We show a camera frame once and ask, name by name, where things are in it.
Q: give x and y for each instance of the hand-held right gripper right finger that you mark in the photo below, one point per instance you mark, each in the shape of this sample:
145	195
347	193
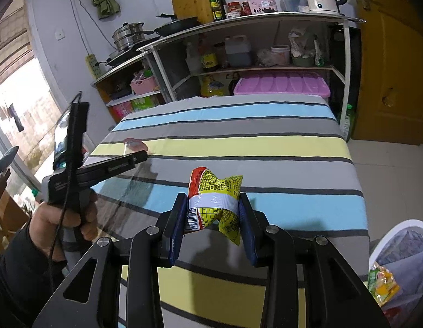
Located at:
249	242

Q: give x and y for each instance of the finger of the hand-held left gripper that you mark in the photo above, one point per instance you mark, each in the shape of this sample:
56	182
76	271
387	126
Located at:
112	169

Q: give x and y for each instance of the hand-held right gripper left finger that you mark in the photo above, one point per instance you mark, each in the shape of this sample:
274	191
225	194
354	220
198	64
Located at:
177	235

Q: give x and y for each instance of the pink lollipop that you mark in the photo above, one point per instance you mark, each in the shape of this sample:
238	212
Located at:
133	143

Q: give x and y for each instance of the yellow and red snack packet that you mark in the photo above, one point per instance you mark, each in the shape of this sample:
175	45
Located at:
215	191

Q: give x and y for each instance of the bright green snack packet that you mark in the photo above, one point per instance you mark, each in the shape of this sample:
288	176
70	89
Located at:
375	275

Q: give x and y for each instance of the orange snack packet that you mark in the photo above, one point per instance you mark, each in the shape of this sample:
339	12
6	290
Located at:
388	288

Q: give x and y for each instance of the white trash bin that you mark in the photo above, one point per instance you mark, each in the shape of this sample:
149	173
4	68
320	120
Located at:
402	227

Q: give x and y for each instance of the person's left forearm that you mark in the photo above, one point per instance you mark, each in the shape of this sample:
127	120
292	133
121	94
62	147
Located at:
16	280

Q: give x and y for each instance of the person's left hand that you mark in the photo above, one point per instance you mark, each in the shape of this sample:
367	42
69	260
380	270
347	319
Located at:
47	222

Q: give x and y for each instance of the window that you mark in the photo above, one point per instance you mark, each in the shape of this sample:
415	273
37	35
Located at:
23	109

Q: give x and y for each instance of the pink basket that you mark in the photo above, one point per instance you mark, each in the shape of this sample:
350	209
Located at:
145	85

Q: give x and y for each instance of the low shelf rack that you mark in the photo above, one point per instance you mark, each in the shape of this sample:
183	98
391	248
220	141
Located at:
110	75

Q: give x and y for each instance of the yellow-green power strip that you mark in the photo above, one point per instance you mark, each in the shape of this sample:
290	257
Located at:
93	65

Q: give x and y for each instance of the striped cloth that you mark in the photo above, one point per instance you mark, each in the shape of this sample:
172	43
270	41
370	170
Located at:
249	136

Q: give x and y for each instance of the steel steamer pot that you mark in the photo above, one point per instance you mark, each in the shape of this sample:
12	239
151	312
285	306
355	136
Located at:
129	36

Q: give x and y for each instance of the white plastic jug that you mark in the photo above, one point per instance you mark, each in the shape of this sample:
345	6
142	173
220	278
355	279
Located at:
193	59

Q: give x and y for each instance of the yellow label bottle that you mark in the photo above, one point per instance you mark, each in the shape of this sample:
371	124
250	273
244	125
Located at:
209	59

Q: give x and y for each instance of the green soda bottle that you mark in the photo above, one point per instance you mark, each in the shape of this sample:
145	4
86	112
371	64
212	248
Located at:
347	123

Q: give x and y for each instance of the black frying pan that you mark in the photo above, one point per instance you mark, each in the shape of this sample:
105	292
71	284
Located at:
177	25

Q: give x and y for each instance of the grey plastic bin liner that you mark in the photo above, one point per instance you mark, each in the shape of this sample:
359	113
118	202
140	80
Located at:
409	252

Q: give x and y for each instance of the pink plastic tray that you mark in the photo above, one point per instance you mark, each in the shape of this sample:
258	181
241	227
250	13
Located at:
279	83

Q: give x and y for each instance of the translucent oil jug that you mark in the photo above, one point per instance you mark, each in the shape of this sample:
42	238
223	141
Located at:
238	51

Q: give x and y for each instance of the crumpled plastic bag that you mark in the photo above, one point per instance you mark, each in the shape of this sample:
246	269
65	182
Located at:
265	58

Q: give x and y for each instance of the pink and white tub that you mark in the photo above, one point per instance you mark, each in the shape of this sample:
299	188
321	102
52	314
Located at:
279	55

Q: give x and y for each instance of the dark sauce bottle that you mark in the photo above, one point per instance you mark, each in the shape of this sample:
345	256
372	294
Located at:
215	8
222	5

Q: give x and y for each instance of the green bowl with bags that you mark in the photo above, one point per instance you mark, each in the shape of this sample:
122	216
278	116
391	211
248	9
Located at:
302	56

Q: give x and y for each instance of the red sauce jar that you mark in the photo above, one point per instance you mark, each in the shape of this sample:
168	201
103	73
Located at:
246	8
233	9

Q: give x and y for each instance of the green and white bottle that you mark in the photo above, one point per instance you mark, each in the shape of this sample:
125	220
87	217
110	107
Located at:
319	54

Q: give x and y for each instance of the white metal shelf rack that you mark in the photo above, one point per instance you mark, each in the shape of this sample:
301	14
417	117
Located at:
252	18

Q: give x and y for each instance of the pink utensil holder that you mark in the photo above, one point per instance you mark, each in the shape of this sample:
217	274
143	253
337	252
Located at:
262	5

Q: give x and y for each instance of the wooden door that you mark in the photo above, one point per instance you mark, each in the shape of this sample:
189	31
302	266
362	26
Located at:
392	68

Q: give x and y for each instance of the wall switch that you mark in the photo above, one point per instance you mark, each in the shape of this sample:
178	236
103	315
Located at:
60	35

